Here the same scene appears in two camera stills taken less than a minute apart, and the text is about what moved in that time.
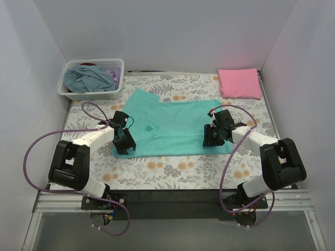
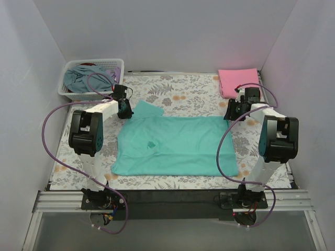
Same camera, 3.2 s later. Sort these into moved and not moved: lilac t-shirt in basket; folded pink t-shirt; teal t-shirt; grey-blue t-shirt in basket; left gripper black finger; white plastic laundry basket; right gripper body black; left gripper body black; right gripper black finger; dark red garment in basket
Moved: right gripper black finger; left gripper body black; right gripper body black; teal t-shirt; left gripper black finger
Not moved: lilac t-shirt in basket; folded pink t-shirt; grey-blue t-shirt in basket; dark red garment in basket; white plastic laundry basket
